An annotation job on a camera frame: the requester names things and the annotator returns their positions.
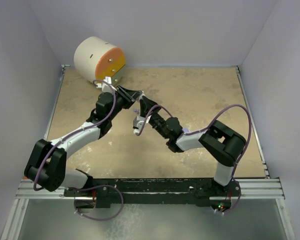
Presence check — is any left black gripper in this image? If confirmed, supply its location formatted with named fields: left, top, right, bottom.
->
left=108, top=85, right=142, bottom=121

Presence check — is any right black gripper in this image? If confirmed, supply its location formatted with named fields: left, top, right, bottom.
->
left=139, top=96, right=169, bottom=139

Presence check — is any white earbud charging case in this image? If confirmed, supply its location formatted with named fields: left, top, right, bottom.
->
left=138, top=92, right=145, bottom=102

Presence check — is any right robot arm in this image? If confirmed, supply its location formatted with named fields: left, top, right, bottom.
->
left=133, top=95, right=252, bottom=196

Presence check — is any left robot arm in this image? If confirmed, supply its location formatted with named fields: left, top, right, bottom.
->
left=24, top=86, right=143, bottom=196

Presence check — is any purple earbud charging case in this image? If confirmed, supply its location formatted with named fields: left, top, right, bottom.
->
left=182, top=127, right=190, bottom=133

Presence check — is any round mini drawer cabinet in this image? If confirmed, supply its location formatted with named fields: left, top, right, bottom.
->
left=73, top=36, right=126, bottom=85

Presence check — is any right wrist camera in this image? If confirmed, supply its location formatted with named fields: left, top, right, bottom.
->
left=132, top=115, right=145, bottom=136

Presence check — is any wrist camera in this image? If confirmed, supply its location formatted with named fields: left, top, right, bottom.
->
left=101, top=76, right=114, bottom=93
left=132, top=115, right=145, bottom=136

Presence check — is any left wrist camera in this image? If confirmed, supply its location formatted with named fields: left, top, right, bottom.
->
left=101, top=76, right=114, bottom=93

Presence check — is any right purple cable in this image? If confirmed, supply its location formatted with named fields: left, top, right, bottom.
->
left=135, top=103, right=253, bottom=215

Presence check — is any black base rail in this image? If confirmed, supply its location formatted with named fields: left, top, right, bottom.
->
left=64, top=174, right=241, bottom=211

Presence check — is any aluminium frame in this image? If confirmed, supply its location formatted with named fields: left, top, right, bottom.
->
left=0, top=64, right=296, bottom=240

